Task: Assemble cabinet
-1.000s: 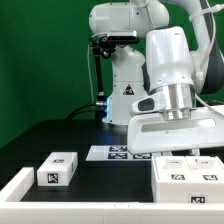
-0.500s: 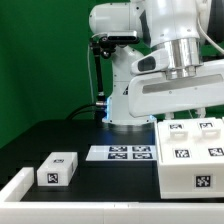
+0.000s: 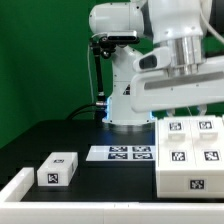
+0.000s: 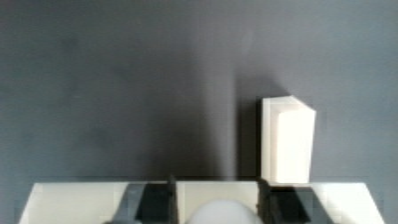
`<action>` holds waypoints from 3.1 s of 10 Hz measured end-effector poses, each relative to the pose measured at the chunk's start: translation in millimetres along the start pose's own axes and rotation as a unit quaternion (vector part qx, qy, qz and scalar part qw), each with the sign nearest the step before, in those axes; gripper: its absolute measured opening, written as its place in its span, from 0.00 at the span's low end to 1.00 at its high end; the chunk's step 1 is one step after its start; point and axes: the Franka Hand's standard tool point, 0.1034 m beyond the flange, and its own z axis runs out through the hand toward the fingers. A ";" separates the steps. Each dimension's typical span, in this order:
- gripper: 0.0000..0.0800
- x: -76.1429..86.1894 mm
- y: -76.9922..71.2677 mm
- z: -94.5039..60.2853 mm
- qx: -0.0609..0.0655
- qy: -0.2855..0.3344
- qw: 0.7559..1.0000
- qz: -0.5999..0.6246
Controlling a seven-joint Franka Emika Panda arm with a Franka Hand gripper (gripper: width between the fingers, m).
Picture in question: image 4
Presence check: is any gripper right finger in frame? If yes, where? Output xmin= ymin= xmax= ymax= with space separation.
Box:
xmin=256 ymin=179 xmax=327 ymax=224

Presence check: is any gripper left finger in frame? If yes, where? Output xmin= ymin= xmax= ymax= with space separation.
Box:
xmin=109 ymin=177 xmax=178 ymax=224

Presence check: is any white cabinet body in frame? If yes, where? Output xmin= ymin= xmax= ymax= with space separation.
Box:
xmin=18 ymin=180 xmax=386 ymax=224

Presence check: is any white L-shaped workspace fence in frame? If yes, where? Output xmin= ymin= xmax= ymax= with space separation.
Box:
xmin=261 ymin=96 xmax=317 ymax=184

